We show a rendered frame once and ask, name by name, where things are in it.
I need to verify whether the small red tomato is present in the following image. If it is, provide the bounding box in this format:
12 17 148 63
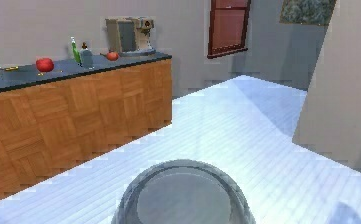
106 50 120 62

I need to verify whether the framed green painting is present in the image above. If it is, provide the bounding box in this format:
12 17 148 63
279 0 338 27

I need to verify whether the wooden kitchen counter dark top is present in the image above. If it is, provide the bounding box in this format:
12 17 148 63
0 51 173 205

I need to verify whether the red apple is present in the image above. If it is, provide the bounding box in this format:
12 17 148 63
35 57 55 73

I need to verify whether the beige coffee machine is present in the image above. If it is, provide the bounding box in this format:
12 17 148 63
104 16 157 57

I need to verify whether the green bottle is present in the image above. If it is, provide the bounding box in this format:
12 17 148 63
70 36 82 65

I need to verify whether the dark red framed window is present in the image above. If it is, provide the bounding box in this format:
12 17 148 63
207 0 252 60

